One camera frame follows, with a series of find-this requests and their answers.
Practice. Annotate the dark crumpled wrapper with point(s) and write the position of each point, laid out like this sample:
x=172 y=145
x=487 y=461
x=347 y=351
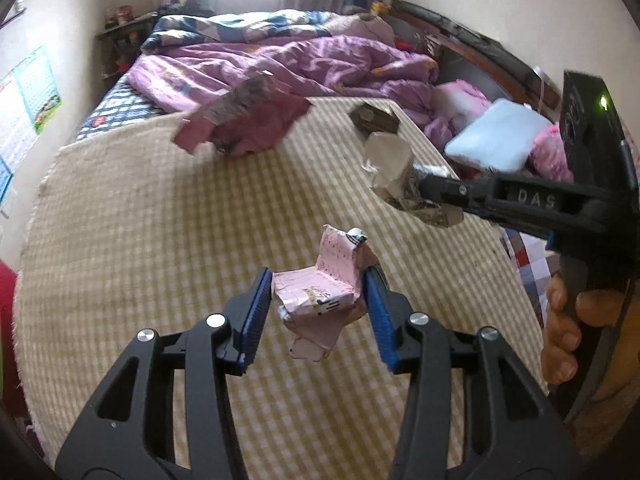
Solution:
x=375 y=117

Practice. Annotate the pink printed cloth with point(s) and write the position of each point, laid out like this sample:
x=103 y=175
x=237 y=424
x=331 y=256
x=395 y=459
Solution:
x=552 y=152

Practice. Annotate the small crushed pink carton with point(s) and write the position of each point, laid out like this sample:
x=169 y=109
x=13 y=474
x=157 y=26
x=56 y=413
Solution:
x=320 y=305

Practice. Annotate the large torn pink carton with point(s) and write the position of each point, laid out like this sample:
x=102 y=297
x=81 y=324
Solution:
x=260 y=120

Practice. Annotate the wooden headboard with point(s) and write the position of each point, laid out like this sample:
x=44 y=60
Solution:
x=475 y=45

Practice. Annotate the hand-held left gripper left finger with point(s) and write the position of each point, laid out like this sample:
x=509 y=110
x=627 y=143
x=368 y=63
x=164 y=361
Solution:
x=255 y=320

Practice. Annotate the purple quilt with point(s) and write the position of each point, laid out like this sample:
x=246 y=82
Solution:
x=325 y=65

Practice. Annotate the blue patchwork quilt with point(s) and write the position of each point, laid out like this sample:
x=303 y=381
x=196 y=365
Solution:
x=225 y=25

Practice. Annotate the person's right hand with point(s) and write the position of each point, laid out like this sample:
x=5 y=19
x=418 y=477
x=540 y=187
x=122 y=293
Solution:
x=560 y=345

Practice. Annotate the beige checkered mat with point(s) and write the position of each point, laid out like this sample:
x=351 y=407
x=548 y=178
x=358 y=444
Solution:
x=150 y=220

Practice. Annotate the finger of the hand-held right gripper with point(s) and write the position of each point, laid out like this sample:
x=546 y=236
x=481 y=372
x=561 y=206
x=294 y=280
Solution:
x=505 y=222
x=455 y=189

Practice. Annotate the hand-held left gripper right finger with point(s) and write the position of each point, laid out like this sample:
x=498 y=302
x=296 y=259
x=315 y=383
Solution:
x=377 y=320

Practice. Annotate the teal wall poster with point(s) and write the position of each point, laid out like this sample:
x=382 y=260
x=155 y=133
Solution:
x=40 y=90

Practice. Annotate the blue and white wall poster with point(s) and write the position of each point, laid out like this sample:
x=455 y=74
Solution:
x=4 y=175

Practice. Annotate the silver wrapper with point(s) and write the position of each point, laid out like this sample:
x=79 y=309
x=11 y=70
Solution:
x=390 y=160

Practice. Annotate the small yellow object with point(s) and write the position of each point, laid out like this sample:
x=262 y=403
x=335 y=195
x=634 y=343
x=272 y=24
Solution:
x=380 y=8

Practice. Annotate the pink and white pillow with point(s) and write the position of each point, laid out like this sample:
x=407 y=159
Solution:
x=460 y=102

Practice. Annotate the light blue pillow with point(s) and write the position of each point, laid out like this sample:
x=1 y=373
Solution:
x=495 y=135

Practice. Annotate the dark wall bar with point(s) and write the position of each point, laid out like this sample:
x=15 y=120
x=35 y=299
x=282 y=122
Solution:
x=12 y=15

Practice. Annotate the dark wooden shelf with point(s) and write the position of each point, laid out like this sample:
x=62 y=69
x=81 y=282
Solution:
x=125 y=35

